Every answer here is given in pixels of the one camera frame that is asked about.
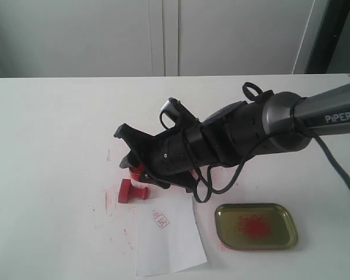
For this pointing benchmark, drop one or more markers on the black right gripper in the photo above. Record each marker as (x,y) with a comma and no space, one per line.
(168,156)

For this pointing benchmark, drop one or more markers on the red plastic stamp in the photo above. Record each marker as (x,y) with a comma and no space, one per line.
(128,191)

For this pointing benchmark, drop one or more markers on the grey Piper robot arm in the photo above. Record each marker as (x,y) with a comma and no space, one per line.
(265,123)

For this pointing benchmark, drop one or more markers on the red ink paste tin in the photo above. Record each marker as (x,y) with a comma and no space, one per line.
(138,173)

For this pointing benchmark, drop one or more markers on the white paper sheet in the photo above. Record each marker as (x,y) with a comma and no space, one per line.
(168,239)

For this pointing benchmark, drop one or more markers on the gold tin lid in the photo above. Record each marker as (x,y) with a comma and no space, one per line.
(255,226)

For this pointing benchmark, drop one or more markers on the white cabinet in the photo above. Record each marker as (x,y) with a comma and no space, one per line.
(156,38)

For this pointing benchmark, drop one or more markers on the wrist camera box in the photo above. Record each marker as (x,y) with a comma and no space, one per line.
(177,113)

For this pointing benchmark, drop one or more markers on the dark vertical post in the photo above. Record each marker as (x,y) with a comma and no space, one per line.
(331,49)

